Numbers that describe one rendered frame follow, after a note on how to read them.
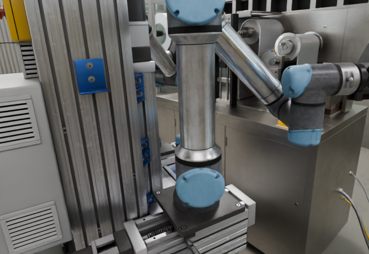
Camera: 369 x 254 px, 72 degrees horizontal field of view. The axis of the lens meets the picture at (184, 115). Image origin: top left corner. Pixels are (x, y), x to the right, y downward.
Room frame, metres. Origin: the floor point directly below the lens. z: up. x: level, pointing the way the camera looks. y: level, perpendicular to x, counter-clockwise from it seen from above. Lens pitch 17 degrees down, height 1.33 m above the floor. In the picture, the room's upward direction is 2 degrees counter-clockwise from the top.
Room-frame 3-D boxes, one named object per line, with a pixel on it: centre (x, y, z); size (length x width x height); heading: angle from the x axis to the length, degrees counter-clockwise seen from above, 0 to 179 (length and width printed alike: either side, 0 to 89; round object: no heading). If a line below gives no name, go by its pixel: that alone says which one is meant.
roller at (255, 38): (1.69, -0.52, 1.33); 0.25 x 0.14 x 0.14; 129
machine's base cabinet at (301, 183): (2.18, -0.02, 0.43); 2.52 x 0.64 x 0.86; 39
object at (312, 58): (1.44, -0.70, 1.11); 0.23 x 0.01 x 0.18; 129
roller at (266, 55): (1.59, -0.59, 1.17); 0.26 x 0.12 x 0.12; 129
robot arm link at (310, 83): (0.59, -0.29, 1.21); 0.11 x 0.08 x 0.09; 91
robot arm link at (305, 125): (0.60, -0.29, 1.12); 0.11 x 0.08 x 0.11; 1
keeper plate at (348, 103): (1.32, -0.88, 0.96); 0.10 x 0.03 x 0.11; 129
